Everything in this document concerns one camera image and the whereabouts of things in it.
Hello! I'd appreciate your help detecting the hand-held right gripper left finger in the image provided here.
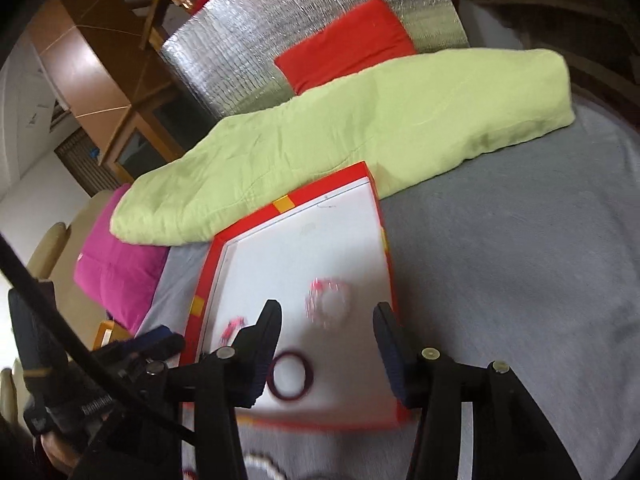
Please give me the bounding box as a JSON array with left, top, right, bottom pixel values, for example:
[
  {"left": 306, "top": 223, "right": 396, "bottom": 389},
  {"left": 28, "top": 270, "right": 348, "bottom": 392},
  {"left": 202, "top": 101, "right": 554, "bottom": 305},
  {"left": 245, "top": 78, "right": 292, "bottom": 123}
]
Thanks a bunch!
[{"left": 70, "top": 300, "right": 283, "bottom": 480}]

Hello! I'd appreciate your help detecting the red cushion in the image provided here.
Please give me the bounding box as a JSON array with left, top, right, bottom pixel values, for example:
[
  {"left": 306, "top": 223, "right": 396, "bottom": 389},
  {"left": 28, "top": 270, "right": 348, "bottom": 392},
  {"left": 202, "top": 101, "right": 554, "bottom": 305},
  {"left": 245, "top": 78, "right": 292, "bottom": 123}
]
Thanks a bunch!
[{"left": 274, "top": 0, "right": 418, "bottom": 96}]

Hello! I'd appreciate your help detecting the red cardboard box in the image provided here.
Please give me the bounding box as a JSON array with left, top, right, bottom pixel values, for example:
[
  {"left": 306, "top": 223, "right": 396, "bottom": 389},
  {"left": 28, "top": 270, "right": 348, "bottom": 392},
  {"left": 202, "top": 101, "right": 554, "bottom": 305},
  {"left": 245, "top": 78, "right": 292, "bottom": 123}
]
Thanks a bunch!
[{"left": 179, "top": 161, "right": 416, "bottom": 432}]

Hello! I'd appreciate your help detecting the wooden table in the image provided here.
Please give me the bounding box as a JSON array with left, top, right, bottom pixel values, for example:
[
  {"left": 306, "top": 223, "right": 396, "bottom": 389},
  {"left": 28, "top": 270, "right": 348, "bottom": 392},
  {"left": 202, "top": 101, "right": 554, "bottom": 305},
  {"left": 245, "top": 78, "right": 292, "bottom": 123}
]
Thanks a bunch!
[{"left": 25, "top": 0, "right": 201, "bottom": 181}]

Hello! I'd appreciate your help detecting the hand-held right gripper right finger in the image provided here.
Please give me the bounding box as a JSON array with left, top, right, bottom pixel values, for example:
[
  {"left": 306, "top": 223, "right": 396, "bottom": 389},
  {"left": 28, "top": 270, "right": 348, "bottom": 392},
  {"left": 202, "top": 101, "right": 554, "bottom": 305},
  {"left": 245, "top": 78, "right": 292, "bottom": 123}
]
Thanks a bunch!
[{"left": 372, "top": 302, "right": 583, "bottom": 480}]

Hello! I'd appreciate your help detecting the orange cardboard box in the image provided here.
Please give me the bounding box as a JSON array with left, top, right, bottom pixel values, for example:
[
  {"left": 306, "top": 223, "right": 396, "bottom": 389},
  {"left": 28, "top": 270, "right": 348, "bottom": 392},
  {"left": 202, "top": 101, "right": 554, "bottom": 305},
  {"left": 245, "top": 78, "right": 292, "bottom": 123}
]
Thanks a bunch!
[{"left": 92, "top": 321, "right": 126, "bottom": 352}]

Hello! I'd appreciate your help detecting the grey bed sheet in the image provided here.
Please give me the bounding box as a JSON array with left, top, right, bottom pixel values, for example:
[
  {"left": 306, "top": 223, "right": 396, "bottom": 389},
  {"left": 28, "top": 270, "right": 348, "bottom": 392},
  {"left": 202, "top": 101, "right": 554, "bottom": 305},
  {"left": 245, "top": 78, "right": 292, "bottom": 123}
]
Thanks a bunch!
[{"left": 135, "top": 105, "right": 640, "bottom": 480}]

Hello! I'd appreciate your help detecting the person's left hand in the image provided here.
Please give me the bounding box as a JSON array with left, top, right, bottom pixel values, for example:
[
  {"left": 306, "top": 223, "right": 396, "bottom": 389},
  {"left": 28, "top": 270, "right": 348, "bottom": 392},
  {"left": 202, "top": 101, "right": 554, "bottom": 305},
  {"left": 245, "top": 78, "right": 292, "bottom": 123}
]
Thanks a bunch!
[{"left": 42, "top": 435, "right": 86, "bottom": 476}]

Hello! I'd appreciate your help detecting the brown slatted panel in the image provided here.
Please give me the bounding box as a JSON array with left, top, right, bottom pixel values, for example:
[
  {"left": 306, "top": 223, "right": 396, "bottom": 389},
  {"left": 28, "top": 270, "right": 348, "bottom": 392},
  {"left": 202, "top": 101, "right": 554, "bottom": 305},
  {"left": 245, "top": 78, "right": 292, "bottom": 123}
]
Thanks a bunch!
[{"left": 54, "top": 129, "right": 132, "bottom": 197}]

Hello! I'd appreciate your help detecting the light green blanket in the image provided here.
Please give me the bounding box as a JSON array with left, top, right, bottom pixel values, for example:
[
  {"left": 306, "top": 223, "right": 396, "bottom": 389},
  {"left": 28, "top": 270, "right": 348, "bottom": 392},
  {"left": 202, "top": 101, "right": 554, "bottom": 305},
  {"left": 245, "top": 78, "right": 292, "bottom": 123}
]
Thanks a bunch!
[{"left": 109, "top": 47, "right": 576, "bottom": 247}]

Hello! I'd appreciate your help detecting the black cable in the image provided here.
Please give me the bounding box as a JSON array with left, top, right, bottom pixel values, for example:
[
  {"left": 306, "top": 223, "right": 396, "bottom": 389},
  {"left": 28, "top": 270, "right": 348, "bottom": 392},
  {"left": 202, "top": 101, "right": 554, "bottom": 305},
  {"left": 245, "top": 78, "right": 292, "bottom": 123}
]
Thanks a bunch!
[{"left": 0, "top": 234, "right": 197, "bottom": 447}]

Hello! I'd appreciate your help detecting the silver foil mat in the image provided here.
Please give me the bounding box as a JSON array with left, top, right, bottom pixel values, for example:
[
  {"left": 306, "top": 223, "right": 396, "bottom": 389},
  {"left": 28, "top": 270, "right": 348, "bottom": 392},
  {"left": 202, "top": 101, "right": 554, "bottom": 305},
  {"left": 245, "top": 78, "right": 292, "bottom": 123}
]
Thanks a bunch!
[{"left": 160, "top": 0, "right": 468, "bottom": 123}]

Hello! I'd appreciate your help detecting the dark red bangle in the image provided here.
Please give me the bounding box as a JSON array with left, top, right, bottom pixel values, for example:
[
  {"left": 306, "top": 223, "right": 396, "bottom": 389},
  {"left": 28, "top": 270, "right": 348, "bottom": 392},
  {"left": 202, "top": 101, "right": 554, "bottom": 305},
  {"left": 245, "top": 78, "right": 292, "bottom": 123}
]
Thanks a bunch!
[{"left": 270, "top": 352, "right": 315, "bottom": 402}]

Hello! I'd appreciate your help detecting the person's dark clothing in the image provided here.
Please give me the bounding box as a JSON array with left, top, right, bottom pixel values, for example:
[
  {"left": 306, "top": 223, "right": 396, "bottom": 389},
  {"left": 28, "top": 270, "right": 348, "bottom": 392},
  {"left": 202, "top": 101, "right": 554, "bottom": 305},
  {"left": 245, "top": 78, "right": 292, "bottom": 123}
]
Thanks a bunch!
[{"left": 0, "top": 410, "right": 46, "bottom": 480}]

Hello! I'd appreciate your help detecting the pink white bead bracelet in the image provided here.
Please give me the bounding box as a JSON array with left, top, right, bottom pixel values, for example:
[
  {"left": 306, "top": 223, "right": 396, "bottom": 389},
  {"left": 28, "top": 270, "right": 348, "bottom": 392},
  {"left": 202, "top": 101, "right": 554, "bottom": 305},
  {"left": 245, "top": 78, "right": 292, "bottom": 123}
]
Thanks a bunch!
[{"left": 305, "top": 279, "right": 353, "bottom": 330}]

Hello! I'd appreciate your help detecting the beige leather sofa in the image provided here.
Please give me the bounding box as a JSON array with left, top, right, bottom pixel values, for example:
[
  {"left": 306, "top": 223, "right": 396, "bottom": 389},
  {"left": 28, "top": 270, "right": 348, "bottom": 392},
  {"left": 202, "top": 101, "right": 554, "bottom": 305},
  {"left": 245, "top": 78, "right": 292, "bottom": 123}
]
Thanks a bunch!
[{"left": 0, "top": 190, "right": 126, "bottom": 431}]

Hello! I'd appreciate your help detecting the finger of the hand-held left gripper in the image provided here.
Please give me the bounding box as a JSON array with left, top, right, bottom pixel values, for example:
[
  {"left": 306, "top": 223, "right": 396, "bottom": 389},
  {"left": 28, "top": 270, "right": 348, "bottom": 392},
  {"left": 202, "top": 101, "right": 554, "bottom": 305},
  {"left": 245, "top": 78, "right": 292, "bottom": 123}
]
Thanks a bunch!
[
  {"left": 131, "top": 326, "right": 173, "bottom": 350},
  {"left": 149, "top": 334, "right": 187, "bottom": 360}
]

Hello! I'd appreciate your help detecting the pink cushion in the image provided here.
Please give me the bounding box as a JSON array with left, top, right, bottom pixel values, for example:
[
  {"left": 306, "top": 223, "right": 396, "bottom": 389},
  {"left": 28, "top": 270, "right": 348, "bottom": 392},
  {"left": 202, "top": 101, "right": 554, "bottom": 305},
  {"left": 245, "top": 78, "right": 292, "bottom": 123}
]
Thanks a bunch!
[{"left": 74, "top": 184, "right": 171, "bottom": 336}]

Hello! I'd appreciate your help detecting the clear pink bead bracelet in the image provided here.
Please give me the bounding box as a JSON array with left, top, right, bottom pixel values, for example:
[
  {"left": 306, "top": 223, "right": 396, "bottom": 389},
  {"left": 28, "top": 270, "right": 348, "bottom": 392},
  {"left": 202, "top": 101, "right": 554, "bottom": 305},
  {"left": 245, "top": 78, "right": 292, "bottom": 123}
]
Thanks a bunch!
[{"left": 217, "top": 316, "right": 248, "bottom": 348}]

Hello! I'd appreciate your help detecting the wooden chair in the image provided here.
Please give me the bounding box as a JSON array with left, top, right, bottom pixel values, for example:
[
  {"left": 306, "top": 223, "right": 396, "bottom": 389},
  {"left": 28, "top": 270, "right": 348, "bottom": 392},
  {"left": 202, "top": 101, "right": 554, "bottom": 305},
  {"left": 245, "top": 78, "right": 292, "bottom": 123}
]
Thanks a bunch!
[{"left": 131, "top": 0, "right": 198, "bottom": 51}]

